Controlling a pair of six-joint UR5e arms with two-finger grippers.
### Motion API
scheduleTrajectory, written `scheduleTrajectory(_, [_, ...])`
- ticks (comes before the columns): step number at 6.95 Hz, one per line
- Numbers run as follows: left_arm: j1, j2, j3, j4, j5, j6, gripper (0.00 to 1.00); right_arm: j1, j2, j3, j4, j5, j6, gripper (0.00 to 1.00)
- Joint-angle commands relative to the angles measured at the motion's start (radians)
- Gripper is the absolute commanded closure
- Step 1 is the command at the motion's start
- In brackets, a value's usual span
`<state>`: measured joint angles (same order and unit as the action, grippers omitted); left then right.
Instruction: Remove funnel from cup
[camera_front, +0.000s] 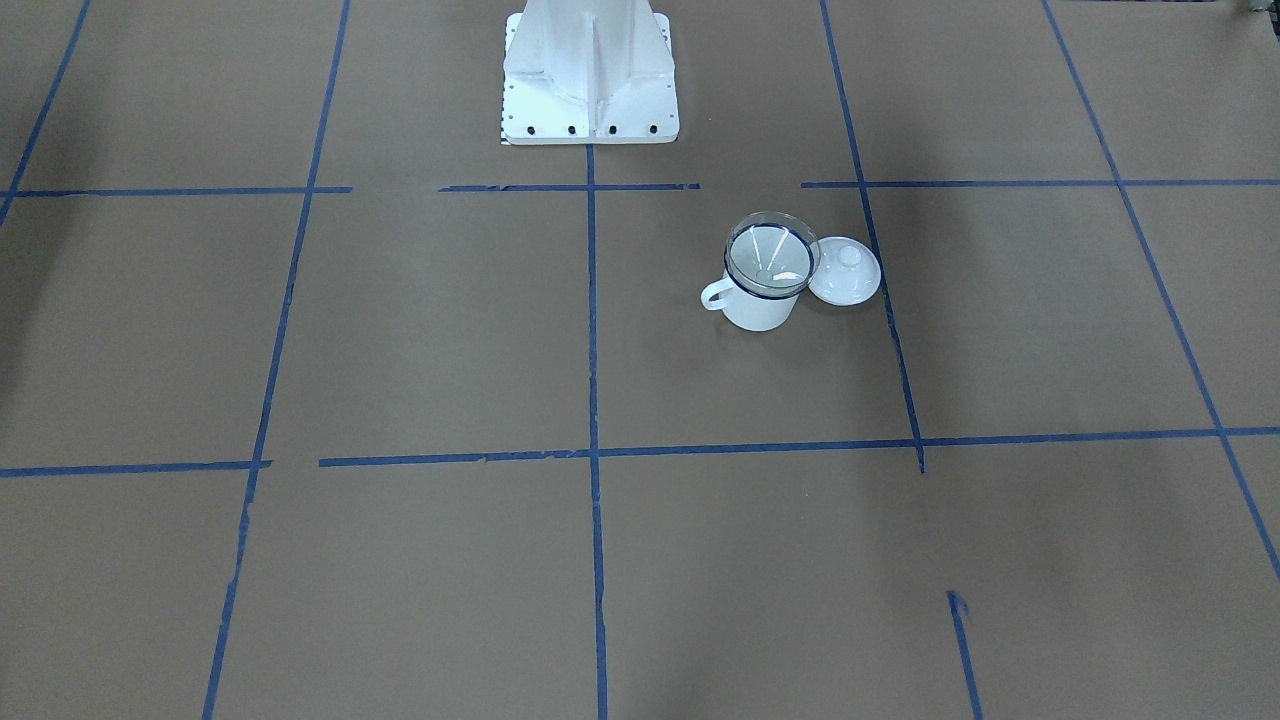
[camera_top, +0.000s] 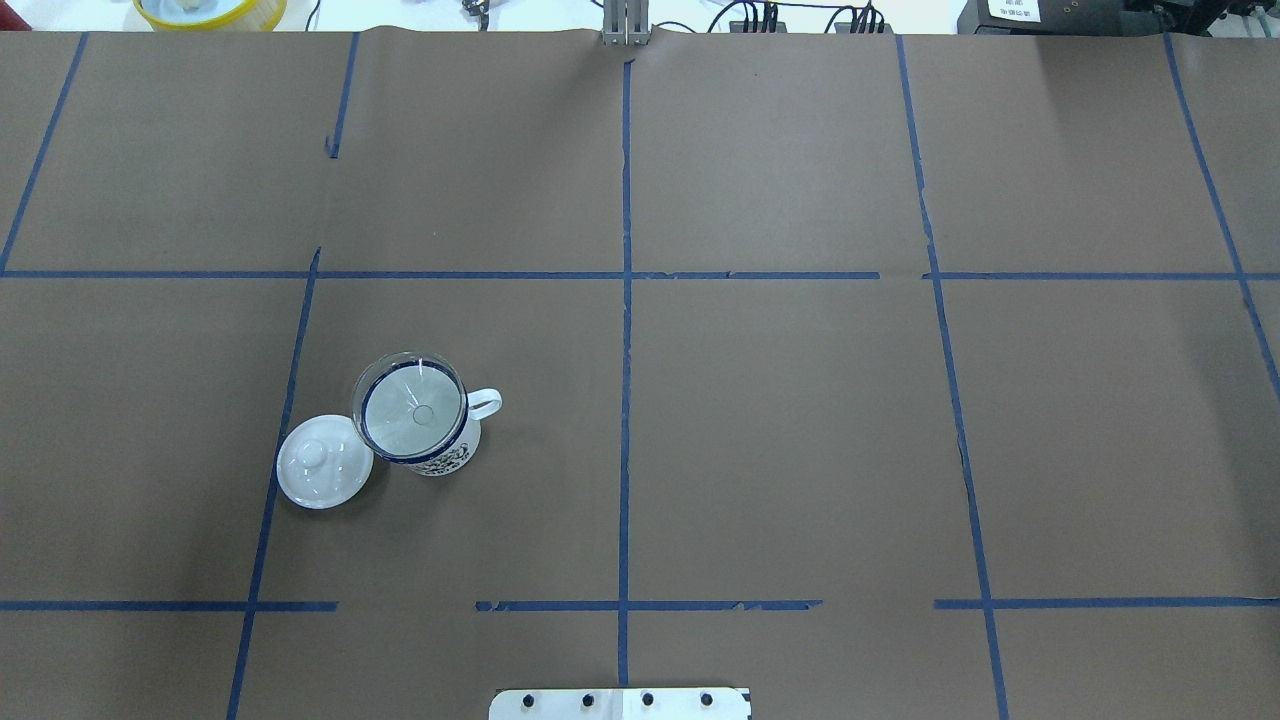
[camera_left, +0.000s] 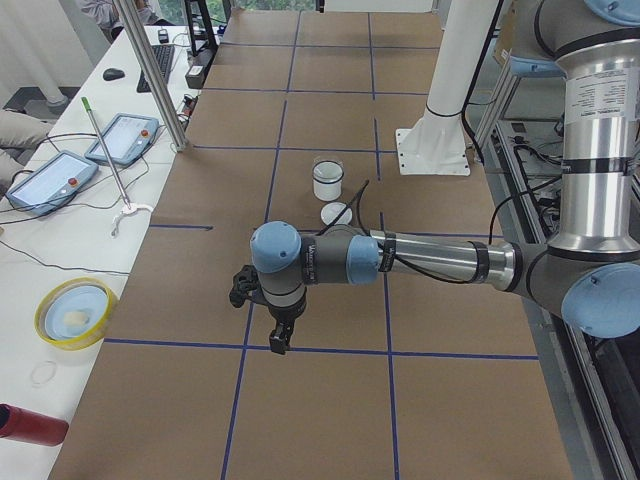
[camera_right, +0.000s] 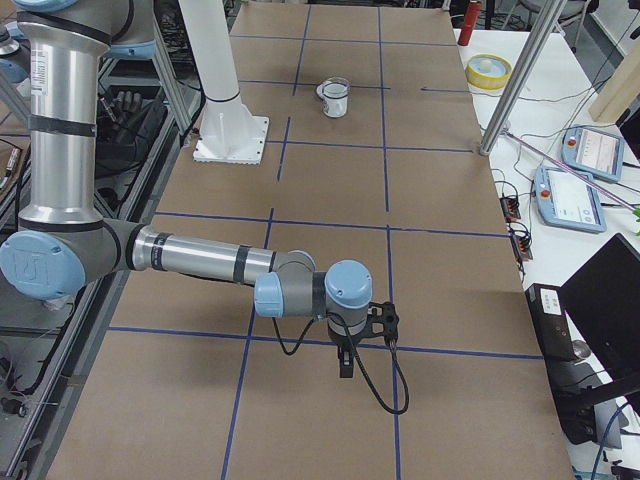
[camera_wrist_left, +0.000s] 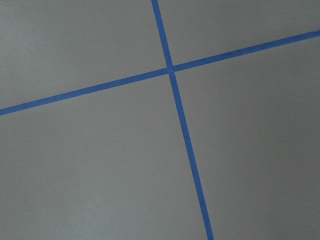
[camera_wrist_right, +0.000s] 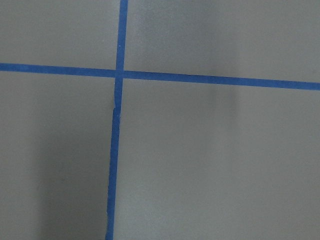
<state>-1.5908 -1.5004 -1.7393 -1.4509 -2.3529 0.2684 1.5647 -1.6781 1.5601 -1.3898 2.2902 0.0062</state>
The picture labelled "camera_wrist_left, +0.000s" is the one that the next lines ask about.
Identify long blue tape strip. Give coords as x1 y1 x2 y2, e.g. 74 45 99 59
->
0 30 320 116

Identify crossing blue tape strip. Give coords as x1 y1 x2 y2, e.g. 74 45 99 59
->
151 0 215 240

